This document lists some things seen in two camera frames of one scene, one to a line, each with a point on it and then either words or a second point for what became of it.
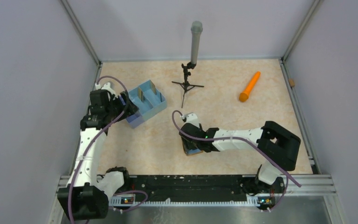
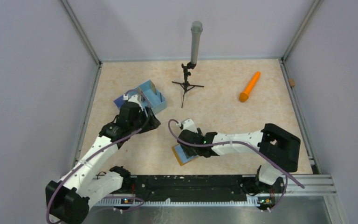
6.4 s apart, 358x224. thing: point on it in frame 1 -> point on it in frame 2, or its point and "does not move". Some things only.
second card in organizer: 152,87 does not move
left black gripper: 132,108 -> 151,123
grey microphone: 196,28 does not move
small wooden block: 292,81 does not move
